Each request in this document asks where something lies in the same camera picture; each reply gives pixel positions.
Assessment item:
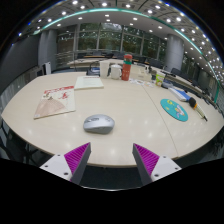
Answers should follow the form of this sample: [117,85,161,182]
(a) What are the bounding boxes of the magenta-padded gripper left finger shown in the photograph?
[39,142,92,185]

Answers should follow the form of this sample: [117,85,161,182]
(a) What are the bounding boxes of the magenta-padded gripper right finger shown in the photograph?
[132,143,182,186]

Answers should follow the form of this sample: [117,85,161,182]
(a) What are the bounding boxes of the silver computer mouse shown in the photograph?
[82,113,116,135]

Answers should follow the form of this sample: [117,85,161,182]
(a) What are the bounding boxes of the round teal printed mouse pad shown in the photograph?
[160,98,189,123]

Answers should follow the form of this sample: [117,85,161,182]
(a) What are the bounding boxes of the red white fan-print magazine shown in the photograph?
[33,85,77,120]

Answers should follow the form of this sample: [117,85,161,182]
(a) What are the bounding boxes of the blue and white book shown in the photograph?
[168,86,191,102]

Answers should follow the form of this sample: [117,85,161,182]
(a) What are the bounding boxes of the black microphone with yellow band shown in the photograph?
[188,96,209,122]

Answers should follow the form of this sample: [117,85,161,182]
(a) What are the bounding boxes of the white paper booklet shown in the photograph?
[73,75,105,91]

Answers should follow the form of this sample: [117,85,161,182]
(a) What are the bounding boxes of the colourful sticker sheet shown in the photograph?
[129,78,154,88]

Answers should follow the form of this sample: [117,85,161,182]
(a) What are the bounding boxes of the dark conference console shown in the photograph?
[161,79,174,90]
[86,66,101,77]

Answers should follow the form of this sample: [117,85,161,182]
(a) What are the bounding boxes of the green printed paper cup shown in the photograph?
[155,71,166,87]

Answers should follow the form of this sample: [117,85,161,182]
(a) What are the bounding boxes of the beige cardboard box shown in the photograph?
[132,64,153,81]

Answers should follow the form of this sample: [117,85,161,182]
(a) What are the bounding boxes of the white lidded mug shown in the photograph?
[108,64,123,80]

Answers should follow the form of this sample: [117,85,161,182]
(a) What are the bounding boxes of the dark office chairs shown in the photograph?
[146,56,214,98]

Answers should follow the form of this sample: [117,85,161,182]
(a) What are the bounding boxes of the red bottle with green band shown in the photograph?
[121,53,133,82]

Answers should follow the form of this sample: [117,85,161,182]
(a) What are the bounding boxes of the tall white cup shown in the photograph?
[99,60,111,80]

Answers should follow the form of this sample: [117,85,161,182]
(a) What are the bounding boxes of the ceiling lights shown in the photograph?
[18,0,224,76]

